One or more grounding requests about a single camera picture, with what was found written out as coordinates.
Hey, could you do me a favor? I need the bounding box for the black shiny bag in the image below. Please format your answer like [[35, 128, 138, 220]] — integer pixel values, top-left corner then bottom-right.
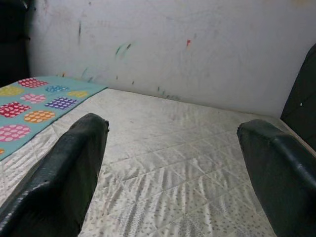
[[0, 0, 35, 87]]

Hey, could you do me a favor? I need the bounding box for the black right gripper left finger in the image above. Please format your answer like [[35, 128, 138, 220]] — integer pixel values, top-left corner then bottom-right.
[[0, 113, 111, 237]]

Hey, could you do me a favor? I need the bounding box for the silver quilted mattress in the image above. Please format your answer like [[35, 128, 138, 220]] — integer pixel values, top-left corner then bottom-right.
[[0, 87, 316, 237]]

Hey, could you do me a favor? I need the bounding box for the teal mat with coloured shapes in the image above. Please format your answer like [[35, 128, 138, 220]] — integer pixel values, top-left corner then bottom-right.
[[0, 76, 109, 162]]

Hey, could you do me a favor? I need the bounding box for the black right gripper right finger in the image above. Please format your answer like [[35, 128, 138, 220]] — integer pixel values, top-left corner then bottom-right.
[[236, 119, 316, 237]]

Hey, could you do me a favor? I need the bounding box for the dark tufted headboard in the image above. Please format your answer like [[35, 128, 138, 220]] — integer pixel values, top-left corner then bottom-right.
[[280, 43, 316, 158]]

